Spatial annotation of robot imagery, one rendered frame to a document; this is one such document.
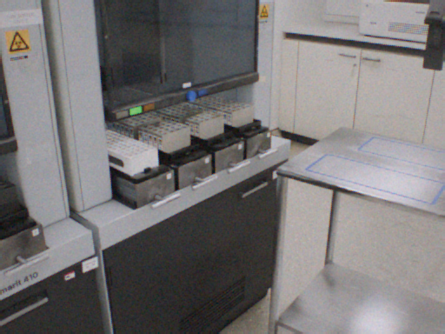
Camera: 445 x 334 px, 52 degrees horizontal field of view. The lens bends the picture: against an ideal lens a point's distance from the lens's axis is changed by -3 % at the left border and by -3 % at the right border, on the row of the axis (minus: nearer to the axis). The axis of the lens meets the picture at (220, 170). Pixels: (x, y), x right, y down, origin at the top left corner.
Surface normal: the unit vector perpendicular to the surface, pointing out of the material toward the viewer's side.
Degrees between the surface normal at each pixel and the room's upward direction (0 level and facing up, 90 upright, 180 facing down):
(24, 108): 90
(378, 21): 90
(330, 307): 0
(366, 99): 90
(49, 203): 90
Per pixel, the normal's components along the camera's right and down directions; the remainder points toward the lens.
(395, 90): -0.67, 0.30
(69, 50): 0.74, 0.27
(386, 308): 0.00, -0.91
